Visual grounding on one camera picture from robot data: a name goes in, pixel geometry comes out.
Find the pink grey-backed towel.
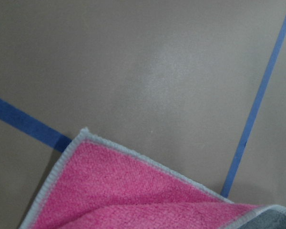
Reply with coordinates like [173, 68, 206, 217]
[20, 128, 286, 229]

